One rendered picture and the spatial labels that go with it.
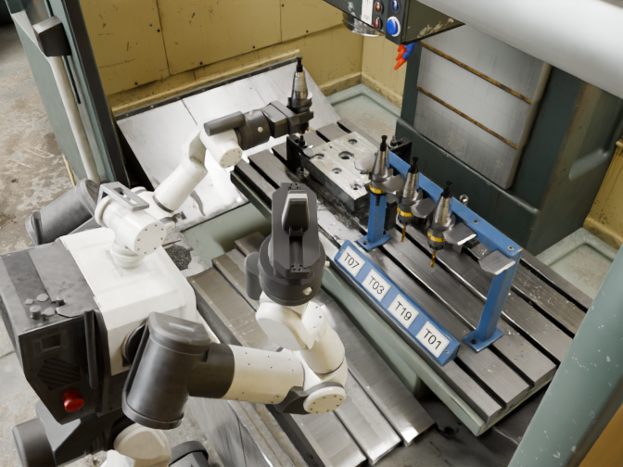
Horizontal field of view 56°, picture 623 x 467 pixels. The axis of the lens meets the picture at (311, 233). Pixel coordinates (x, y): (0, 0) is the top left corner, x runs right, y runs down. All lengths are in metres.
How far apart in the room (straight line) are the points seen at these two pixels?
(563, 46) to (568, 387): 0.25
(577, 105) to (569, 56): 1.52
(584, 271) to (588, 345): 1.91
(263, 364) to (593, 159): 1.50
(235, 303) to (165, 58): 1.09
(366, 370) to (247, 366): 0.73
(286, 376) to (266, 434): 0.50
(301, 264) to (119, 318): 0.41
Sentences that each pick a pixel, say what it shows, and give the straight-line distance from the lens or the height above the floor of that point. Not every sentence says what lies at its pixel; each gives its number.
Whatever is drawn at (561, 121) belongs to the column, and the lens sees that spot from 1.88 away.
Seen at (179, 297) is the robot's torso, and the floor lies 1.37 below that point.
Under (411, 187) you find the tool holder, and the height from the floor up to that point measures 1.26.
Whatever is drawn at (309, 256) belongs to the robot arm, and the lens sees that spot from 0.68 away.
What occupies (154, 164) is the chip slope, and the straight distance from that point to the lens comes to 2.39.
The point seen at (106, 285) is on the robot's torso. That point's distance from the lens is 1.04.
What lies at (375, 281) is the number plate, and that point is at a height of 0.94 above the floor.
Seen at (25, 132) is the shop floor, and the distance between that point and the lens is 4.28.
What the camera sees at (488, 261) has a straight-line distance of 1.33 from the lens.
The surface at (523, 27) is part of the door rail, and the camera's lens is 0.33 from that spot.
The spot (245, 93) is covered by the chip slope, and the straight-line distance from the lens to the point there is 2.64.
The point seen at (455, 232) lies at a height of 1.22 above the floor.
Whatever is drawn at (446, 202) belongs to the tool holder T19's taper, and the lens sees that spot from 1.35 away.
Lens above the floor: 2.14
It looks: 44 degrees down
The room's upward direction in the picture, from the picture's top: straight up
